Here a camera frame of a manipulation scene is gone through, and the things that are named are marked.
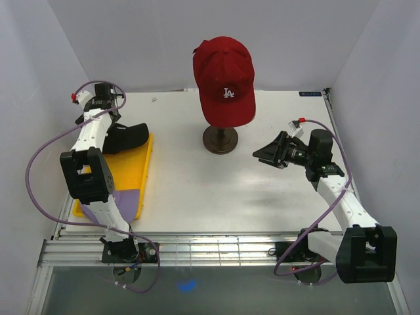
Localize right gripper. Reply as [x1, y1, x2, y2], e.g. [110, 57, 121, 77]
[252, 131, 314, 170]

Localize red cap white logo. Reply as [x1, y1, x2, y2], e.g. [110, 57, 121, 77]
[193, 36, 256, 128]

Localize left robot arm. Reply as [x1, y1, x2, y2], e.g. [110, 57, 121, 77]
[60, 81, 150, 263]

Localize dark wooden stand base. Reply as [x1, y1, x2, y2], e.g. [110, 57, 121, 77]
[202, 125, 238, 155]

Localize yellow plastic tray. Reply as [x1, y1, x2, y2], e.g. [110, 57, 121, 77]
[72, 133, 155, 221]

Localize black cap white NY logo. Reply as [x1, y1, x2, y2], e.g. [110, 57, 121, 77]
[102, 123, 150, 154]

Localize lavender cap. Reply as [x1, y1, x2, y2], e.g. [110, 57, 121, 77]
[73, 189, 142, 223]

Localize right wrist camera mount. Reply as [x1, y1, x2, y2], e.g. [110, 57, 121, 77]
[288, 117, 306, 138]

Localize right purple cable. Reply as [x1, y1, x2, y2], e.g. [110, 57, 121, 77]
[274, 118, 354, 285]

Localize purple cable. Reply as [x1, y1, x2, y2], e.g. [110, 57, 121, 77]
[274, 118, 354, 285]
[25, 78, 161, 293]

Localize aluminium front rail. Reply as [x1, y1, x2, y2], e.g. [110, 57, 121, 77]
[37, 232, 394, 267]

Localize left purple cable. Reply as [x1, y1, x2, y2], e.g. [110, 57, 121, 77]
[25, 78, 161, 293]

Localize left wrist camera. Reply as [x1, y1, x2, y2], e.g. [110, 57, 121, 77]
[71, 90, 94, 109]

